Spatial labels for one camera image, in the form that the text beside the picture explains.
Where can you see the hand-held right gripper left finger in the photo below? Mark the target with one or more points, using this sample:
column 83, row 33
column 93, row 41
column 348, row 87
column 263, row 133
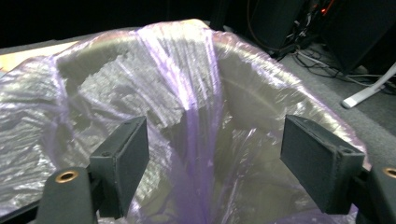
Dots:
column 127, row 168

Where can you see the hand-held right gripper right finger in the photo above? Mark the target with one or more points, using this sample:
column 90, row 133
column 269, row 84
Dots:
column 320, row 165

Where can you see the green plastic bin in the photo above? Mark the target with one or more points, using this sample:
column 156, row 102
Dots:
column 255, row 102

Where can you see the purple plastic bag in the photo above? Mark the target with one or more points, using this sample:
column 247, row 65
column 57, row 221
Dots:
column 174, row 77

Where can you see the white metal stand leg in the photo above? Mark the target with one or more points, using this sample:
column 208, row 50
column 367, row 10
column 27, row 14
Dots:
column 367, row 91

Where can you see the large black equipment box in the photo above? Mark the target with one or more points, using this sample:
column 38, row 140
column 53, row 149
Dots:
column 361, row 34

